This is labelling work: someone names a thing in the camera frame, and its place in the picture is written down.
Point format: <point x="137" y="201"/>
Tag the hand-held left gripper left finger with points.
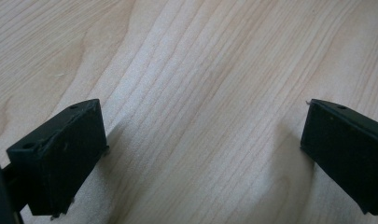
<point x="62" y="155"/>

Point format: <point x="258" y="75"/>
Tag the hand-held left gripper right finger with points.
<point x="348" y="146"/>

